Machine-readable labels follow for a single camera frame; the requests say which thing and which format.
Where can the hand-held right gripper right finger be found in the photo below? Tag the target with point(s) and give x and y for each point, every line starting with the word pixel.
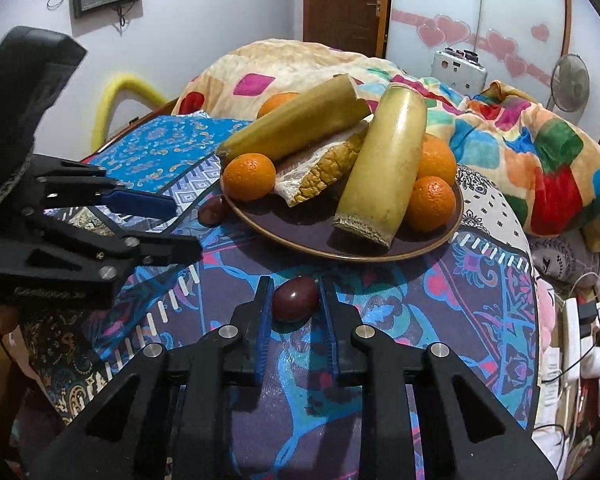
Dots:
pixel 330 332

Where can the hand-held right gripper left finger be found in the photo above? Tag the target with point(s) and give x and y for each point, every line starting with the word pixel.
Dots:
pixel 263 332

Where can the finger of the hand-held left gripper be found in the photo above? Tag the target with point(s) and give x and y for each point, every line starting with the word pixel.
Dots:
pixel 140 203
pixel 170 250

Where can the dark plum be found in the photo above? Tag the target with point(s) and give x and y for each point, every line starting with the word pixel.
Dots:
pixel 296 299

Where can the dark purple passion fruit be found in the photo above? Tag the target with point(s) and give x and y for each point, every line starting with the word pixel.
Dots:
pixel 212 210

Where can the dark purple round plate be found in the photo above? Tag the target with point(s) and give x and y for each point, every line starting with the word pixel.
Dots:
pixel 290 227

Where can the small tangerine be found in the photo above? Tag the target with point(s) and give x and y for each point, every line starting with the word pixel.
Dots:
pixel 250 176
pixel 432 205

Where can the large peeled pomelo segment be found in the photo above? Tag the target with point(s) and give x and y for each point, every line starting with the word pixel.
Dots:
pixel 315 179

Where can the large orange with sticker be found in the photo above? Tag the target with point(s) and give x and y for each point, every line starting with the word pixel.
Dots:
pixel 437 157

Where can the person's left hand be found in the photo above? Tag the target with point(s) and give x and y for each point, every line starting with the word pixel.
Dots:
pixel 2 321

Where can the yellow foam tube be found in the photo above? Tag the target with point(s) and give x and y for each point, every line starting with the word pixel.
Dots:
pixel 107 95

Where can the patterned patchwork cloth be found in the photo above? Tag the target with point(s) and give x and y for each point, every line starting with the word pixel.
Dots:
pixel 430 310

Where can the white power strip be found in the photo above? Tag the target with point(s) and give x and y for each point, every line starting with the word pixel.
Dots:
pixel 571 340

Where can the grey printed pillow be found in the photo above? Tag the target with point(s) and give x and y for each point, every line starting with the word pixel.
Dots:
pixel 562 260

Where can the colourful checked blanket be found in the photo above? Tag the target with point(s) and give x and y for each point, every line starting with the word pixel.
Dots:
pixel 530 160

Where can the brown wooden door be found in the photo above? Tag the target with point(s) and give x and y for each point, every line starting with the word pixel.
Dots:
pixel 345 5

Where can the white box appliance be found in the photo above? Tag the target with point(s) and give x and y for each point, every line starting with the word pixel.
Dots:
pixel 457 74

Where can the small jars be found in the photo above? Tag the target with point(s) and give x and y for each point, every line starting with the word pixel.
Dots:
pixel 462 53

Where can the pink heart stickers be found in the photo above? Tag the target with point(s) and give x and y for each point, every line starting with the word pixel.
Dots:
pixel 445 30

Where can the standing electric fan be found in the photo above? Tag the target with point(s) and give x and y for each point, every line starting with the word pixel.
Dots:
pixel 571 82

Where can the frosted sliding door wardrobe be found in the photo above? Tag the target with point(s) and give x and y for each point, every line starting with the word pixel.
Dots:
pixel 505 0

